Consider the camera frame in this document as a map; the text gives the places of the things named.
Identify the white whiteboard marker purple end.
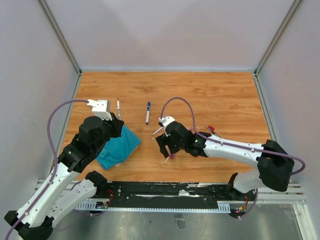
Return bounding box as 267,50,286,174
116,98,121,120

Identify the white blue deli marker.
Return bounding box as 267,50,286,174
145,109,151,125

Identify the blue marker cap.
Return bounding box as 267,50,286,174
147,101,151,112

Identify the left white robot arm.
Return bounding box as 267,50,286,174
4,113,124,240

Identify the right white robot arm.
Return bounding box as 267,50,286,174
156,116,294,200

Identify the blue gel pen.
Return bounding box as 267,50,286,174
207,125,220,138

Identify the teal cloth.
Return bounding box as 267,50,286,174
96,125,142,170

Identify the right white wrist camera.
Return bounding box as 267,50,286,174
158,116,176,128

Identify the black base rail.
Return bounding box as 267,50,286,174
93,181,255,210

